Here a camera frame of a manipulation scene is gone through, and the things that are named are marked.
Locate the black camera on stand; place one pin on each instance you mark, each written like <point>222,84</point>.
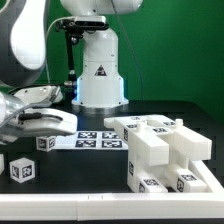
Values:
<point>74,28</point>

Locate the white L-shaped fence frame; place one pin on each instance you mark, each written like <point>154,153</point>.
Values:
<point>118,206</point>

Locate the white tagged cube left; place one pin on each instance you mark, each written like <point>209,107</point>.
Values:
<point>22,170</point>

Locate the white part at left edge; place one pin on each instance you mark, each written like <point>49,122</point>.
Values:
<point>1,163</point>

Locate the white tagged chair part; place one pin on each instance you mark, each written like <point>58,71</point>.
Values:
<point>180,138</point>

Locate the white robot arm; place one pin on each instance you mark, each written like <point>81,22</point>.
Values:
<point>22,57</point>

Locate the small white tagged cube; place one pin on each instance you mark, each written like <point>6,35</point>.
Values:
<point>45,143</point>

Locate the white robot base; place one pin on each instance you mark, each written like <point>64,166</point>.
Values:
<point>100,87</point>

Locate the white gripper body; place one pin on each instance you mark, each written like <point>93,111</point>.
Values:
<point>39,118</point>

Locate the white chair seat part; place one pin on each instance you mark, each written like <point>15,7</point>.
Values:
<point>164,173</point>

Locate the long white chair back part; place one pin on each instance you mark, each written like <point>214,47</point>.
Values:
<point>140,138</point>

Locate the paper sheet with tags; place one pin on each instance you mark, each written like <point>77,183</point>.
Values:
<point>93,140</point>

